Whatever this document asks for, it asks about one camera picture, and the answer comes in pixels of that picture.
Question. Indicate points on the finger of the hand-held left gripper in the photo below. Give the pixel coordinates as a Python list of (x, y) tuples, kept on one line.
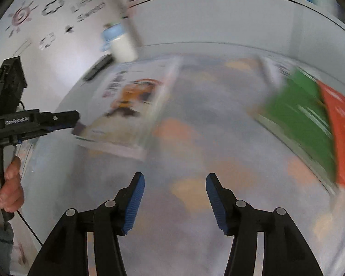
[(60, 118)]

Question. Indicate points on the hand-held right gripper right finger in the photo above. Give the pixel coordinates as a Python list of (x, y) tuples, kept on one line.
[(215, 201)]

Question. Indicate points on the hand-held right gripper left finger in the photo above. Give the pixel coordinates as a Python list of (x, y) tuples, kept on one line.
[(135, 201)]

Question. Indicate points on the white book with orange figure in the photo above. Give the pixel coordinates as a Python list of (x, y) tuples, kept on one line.
[(126, 106)]

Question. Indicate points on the green book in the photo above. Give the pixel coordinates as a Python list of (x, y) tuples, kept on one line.
[(299, 115)]

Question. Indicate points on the white book black calligraphy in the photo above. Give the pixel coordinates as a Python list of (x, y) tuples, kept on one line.
[(273, 72)]

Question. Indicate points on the person's left hand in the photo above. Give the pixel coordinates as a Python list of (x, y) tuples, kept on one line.
[(14, 189)]

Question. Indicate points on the grey cloud-pattern table mat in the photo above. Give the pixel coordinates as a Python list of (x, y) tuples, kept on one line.
[(189, 155)]

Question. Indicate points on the black remote control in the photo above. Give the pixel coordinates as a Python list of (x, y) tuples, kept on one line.
[(99, 66)]

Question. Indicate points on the white bottle with blue cap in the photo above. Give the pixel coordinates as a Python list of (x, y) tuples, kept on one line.
[(120, 43)]

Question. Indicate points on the white bookshelf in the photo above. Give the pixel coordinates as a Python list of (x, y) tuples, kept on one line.
[(218, 14)]

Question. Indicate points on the outline cloud wall decal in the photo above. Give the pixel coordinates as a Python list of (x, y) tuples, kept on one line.
[(47, 40), (54, 5)]

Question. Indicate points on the sun wall decal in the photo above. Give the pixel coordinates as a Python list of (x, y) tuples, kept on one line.
[(21, 17)]

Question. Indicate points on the lettering wall decal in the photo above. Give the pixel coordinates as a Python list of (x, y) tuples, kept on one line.
[(89, 8)]

